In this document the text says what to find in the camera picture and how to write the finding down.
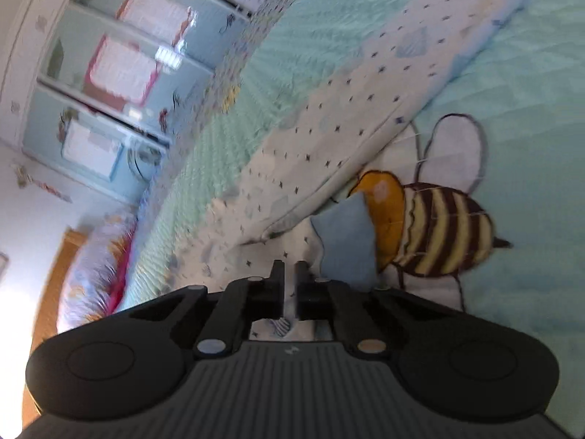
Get electric fan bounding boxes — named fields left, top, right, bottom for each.
left=127, top=143, right=163, bottom=183

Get mint green bee quilt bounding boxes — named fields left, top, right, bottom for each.
left=122, top=0, right=584, bottom=438

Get floral long pillow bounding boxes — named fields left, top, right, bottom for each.
left=57, top=211, right=137, bottom=333

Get white upper cabinet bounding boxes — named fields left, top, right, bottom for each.
left=1, top=0, right=69, bottom=150

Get hanging wall ornament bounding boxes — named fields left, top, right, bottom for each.
left=12, top=164, right=72, bottom=203

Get magenta bed sheet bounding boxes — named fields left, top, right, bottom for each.
left=106, top=232, right=134, bottom=316

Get white patterned baby garment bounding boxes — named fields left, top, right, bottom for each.
left=167, top=0, right=525, bottom=310

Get wooden headboard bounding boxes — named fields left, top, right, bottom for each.
left=20, top=228, right=88, bottom=417

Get pale blue sliding wardrobe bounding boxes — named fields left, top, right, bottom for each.
left=23, top=0, right=249, bottom=203

